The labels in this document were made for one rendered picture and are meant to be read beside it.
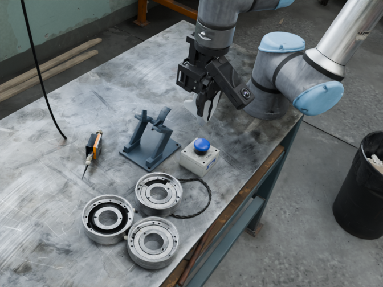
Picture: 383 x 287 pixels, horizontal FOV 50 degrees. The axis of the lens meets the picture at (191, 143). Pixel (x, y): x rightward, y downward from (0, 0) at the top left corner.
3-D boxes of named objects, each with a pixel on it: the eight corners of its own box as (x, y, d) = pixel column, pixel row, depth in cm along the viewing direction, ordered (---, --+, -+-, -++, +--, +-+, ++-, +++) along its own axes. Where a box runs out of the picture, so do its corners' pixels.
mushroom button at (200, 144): (201, 164, 100) (204, 150, 96) (188, 156, 101) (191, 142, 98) (210, 156, 102) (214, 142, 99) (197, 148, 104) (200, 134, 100)
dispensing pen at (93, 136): (74, 172, 91) (94, 123, 103) (76, 184, 93) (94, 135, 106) (84, 173, 91) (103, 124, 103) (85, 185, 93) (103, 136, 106)
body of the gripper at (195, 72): (195, 73, 93) (203, 25, 85) (226, 90, 90) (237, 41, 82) (174, 87, 88) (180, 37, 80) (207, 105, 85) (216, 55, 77)
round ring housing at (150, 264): (182, 234, 88) (184, 222, 85) (171, 278, 80) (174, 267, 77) (135, 222, 88) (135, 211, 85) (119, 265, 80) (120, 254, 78)
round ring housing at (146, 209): (167, 227, 88) (170, 216, 85) (125, 208, 91) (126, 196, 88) (187, 194, 96) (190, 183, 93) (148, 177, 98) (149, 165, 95)
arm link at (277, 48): (276, 63, 124) (289, 22, 115) (303, 89, 116) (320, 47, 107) (243, 69, 119) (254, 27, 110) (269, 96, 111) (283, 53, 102)
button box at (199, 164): (202, 178, 100) (204, 164, 96) (178, 164, 102) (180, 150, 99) (219, 160, 105) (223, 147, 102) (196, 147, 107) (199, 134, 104)
